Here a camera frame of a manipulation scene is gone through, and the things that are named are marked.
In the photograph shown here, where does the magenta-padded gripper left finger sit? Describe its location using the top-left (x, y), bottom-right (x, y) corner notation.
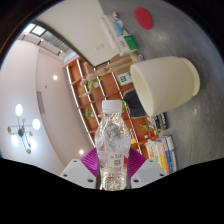
top-left (59, 147), bottom-right (100, 190)

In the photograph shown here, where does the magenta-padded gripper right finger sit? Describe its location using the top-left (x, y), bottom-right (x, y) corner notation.
top-left (127, 147), bottom-right (166, 190)

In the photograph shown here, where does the clear plastic water bottle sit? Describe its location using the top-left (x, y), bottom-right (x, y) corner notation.
top-left (94, 99), bottom-right (132, 192)

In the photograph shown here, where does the stack of colourful books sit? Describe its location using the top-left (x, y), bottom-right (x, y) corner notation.
top-left (144, 134), bottom-right (178, 176)

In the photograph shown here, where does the wooden shelf unit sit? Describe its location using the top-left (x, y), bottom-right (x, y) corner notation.
top-left (63, 54), bottom-right (161, 158)

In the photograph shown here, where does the ceiling air vent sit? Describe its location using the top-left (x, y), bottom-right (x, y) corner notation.
top-left (35, 91), bottom-right (46, 115)

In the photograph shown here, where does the small green white carton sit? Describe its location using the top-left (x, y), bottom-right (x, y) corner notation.
top-left (118, 70), bottom-right (133, 87)

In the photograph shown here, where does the wooden artist mannequin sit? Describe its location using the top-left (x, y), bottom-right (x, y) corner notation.
top-left (79, 56), bottom-right (134, 98)

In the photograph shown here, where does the tan chair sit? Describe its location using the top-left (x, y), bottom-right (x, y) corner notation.
top-left (106, 53), bottom-right (141, 73)

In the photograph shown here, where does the green white box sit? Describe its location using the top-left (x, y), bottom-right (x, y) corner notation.
top-left (114, 34), bottom-right (139, 56)

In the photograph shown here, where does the grey curtain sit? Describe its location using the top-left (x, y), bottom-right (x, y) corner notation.
top-left (36, 31), bottom-right (71, 54)

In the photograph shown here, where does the window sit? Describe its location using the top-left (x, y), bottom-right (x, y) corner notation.
top-left (21, 23), bottom-right (48, 38)

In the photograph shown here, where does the flat round red coaster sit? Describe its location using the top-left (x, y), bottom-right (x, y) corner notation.
top-left (134, 7), bottom-right (155, 30)

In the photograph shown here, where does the black ceiling track rail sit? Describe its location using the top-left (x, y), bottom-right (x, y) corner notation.
top-left (16, 33), bottom-right (64, 56)

